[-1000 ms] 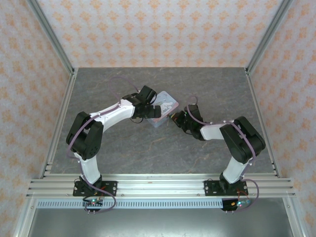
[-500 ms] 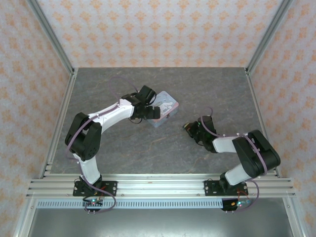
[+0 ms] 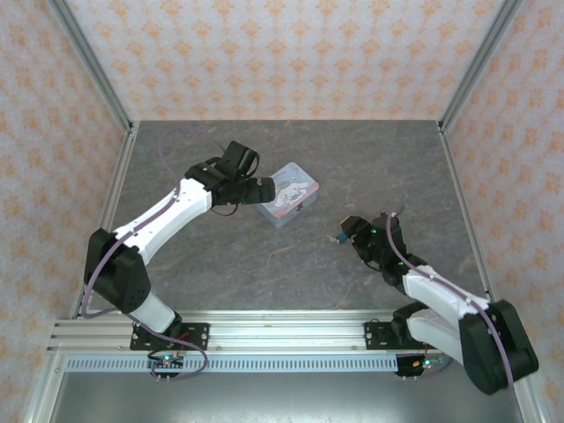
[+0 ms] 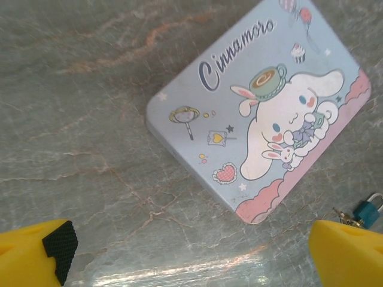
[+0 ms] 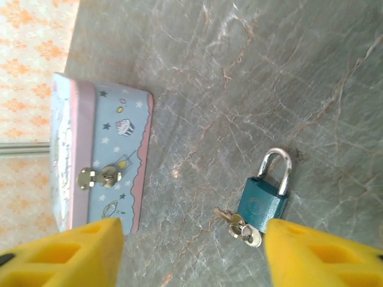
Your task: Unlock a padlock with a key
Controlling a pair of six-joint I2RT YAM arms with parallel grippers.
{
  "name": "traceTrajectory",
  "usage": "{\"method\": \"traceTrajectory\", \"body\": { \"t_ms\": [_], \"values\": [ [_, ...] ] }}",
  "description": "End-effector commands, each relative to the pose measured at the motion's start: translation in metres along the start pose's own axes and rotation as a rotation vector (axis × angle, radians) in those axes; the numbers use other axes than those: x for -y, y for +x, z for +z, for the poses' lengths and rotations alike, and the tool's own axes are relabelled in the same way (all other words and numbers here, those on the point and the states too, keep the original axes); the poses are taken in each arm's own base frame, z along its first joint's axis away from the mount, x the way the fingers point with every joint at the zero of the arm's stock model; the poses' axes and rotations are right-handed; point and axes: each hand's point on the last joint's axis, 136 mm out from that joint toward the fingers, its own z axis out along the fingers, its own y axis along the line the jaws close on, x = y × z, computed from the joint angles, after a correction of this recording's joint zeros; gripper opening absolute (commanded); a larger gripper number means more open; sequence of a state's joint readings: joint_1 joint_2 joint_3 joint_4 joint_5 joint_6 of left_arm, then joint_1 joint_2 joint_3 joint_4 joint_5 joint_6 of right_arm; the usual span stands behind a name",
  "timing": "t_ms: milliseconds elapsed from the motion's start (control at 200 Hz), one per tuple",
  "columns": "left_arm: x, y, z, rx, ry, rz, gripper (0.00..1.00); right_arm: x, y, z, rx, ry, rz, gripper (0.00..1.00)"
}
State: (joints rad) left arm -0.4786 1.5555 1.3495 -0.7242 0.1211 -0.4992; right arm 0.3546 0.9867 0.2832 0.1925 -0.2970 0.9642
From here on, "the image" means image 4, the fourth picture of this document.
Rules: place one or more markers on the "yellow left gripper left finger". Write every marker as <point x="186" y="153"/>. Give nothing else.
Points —
<point x="27" y="257"/>

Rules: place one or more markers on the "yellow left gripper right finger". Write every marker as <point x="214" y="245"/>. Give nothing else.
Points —
<point x="350" y="260"/>

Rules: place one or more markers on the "small brass key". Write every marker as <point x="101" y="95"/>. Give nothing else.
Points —
<point x="347" y="219"/>

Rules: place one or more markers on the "small teal padlock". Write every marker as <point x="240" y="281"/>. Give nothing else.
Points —
<point x="368" y="212"/>

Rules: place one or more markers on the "blue cartoon print tin box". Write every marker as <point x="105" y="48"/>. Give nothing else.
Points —
<point x="239" y="119"/>

